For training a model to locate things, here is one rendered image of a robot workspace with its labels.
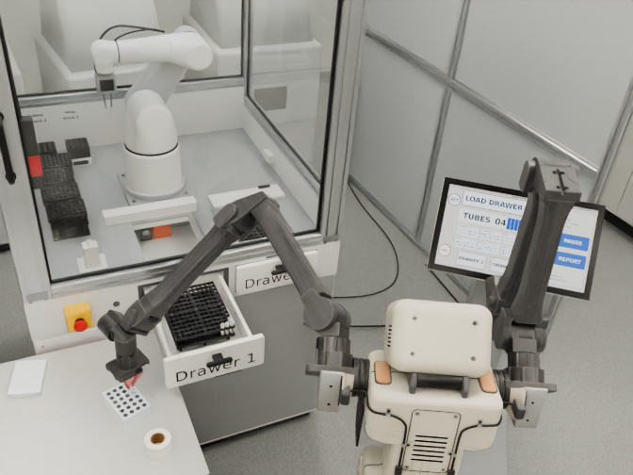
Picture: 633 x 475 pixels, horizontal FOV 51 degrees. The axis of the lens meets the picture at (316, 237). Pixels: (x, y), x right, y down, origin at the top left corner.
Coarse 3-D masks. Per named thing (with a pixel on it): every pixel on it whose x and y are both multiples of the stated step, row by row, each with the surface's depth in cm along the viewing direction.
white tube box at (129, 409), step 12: (120, 384) 189; (108, 396) 185; (120, 396) 185; (132, 396) 186; (108, 408) 186; (120, 408) 182; (132, 408) 182; (144, 408) 182; (120, 420) 181; (132, 420) 181
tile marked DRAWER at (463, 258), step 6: (462, 252) 216; (468, 252) 216; (456, 258) 216; (462, 258) 216; (468, 258) 216; (474, 258) 216; (480, 258) 215; (486, 258) 215; (456, 264) 216; (462, 264) 216; (468, 264) 216; (474, 264) 216; (480, 264) 215
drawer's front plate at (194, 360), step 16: (256, 336) 190; (192, 352) 183; (208, 352) 185; (224, 352) 187; (240, 352) 190; (256, 352) 193; (176, 368) 183; (192, 368) 185; (208, 368) 188; (240, 368) 194; (176, 384) 186
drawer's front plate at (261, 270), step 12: (312, 252) 225; (252, 264) 217; (264, 264) 218; (276, 264) 220; (312, 264) 227; (240, 276) 217; (252, 276) 219; (264, 276) 221; (288, 276) 226; (240, 288) 220; (252, 288) 222
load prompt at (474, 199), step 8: (464, 192) 218; (472, 192) 218; (480, 192) 218; (464, 200) 218; (472, 200) 218; (480, 200) 217; (488, 200) 217; (496, 200) 217; (504, 200) 216; (512, 200) 216; (520, 200) 216; (488, 208) 217; (496, 208) 216; (504, 208) 216; (512, 208) 216; (520, 208) 215
